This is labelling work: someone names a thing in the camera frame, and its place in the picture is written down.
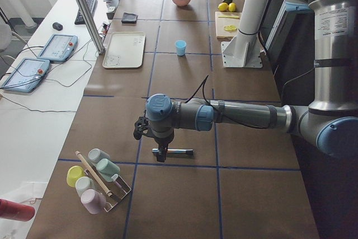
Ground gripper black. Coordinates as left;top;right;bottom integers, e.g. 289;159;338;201
154;130;175;162

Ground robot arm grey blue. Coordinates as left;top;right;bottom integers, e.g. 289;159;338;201
134;0;357;162

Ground metal cup rack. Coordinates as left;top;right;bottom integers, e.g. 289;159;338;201
84;168;131;213

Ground blue plastic cup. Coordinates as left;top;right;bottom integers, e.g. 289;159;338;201
175;40;187;56

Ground green cup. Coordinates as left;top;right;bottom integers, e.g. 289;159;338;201
96;158;120;182

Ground grey cup top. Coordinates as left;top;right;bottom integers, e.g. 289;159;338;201
88;148;111;164

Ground pink cup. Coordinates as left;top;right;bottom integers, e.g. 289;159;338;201
81;189;106;214

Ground white cup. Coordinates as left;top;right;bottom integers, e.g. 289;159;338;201
75;176;95;197

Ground yellow cup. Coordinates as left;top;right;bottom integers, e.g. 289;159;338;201
66;166;85;188

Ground steel muddler black tip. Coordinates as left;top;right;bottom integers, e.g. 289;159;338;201
165;149;194;156

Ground yellow lemon left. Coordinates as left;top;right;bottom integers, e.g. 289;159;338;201
218;2;229;12

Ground yellow lemon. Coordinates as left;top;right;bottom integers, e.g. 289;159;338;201
228;2;237;12
218;2;229;12

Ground yellow lemon right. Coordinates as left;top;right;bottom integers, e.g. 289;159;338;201
228;2;237;12

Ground wooden cutting board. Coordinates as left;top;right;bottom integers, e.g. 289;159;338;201
215;12;241;39

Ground lemon slices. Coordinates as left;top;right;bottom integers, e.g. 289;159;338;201
223;25;237;32

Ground grey folded cloth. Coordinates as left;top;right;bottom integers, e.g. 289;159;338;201
121;12;138;24

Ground wooden rolling stick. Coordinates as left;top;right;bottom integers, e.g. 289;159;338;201
75;151;112;197

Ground beige bear tray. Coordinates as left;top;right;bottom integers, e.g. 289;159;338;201
102;32;145;69

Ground black keyboard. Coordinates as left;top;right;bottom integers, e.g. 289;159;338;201
74;0;98;25

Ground black computer mouse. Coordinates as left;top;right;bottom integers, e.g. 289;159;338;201
53;22;63;31

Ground blue teach pendant far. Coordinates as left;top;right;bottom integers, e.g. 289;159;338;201
37;34;78;63

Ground blue teach pendant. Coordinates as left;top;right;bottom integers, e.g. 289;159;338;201
1;58;51;93
37;34;78;63

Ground blue teach pendant near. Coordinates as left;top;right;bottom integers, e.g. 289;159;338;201
1;58;51;93

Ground red bottle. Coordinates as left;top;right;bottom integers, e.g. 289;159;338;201
1;199;35;222

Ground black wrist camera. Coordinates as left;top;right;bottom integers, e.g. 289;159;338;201
133;116;149;140

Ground white camera post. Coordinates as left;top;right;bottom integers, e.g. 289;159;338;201
237;0;280;36

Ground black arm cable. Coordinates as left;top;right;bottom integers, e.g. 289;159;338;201
185;74;266;129

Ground white post base plate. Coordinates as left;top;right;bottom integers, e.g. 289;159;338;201
221;33;263;68

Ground aluminium frame post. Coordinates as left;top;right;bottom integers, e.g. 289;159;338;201
76;0;105;55

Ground black pendant cable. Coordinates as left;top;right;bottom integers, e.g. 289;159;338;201
0;37;98;114

